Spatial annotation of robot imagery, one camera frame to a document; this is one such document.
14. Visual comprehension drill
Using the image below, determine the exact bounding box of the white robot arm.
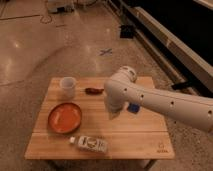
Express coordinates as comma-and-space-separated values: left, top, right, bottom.
104, 66, 213, 134

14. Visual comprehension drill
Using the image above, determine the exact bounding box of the red chili pepper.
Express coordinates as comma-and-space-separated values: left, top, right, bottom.
85, 88, 104, 95

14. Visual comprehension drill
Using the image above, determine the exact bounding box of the white ceramic cup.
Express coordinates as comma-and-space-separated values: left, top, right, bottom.
59, 77, 76, 98

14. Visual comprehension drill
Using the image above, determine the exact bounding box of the blue sponge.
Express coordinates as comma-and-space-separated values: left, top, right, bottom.
127, 103, 140, 114

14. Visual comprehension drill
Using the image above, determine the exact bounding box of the clear plastic bottle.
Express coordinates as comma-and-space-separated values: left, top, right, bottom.
69, 136, 108, 153

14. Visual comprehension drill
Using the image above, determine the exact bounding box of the wooden folding table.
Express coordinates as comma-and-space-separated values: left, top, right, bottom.
25, 77, 174, 159

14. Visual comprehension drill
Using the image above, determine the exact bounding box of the orange plate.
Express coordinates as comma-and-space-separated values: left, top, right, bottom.
47, 103, 82, 134

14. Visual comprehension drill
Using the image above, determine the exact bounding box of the black box on floor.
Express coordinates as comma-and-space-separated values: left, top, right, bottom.
120, 25, 134, 38

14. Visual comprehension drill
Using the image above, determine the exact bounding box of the grey device on floor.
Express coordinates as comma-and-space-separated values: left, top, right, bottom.
47, 0, 74, 13

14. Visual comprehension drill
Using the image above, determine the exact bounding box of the black handle on bench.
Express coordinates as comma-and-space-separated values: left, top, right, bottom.
171, 81, 193, 90

